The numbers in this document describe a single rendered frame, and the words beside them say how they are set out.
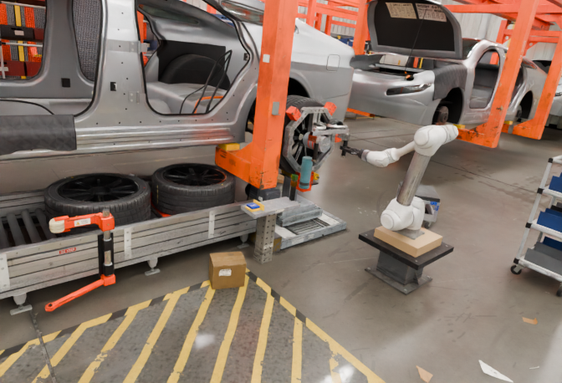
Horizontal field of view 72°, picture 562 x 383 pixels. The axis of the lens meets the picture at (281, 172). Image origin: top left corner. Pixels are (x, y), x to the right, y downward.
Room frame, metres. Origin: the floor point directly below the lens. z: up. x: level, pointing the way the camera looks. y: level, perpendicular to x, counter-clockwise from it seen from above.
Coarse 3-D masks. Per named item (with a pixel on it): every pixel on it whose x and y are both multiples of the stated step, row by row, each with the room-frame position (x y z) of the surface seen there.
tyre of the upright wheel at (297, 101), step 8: (288, 96) 3.28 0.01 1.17; (296, 96) 3.28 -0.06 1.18; (288, 104) 3.13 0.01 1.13; (296, 104) 3.10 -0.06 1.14; (304, 104) 3.15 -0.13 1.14; (312, 104) 3.20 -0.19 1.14; (320, 104) 3.27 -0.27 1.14; (288, 120) 3.04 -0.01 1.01; (280, 152) 3.01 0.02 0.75; (320, 152) 3.34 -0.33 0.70; (280, 160) 3.02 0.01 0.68; (280, 168) 3.12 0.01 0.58; (288, 168) 3.08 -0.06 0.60
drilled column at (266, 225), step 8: (264, 216) 2.54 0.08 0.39; (272, 216) 2.56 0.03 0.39; (264, 224) 2.53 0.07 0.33; (272, 224) 2.57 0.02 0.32; (264, 232) 2.53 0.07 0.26; (272, 232) 2.57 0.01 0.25; (256, 240) 2.59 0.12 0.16; (264, 240) 2.53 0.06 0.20; (272, 240) 2.58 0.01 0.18; (256, 248) 2.58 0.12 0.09; (264, 248) 2.54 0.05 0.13; (272, 248) 2.59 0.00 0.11; (256, 256) 2.58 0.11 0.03; (264, 256) 2.54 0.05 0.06
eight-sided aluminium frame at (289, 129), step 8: (304, 112) 3.04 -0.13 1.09; (312, 112) 3.10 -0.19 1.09; (320, 112) 3.16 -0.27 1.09; (328, 112) 3.22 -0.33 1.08; (328, 120) 3.25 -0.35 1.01; (288, 128) 2.97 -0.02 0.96; (288, 136) 2.96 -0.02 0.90; (328, 136) 3.32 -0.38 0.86; (288, 144) 2.96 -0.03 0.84; (288, 152) 2.95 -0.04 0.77; (328, 152) 3.27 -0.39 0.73; (288, 160) 3.02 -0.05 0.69; (320, 160) 3.23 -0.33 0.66; (296, 168) 3.03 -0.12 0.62; (312, 168) 3.16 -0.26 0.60
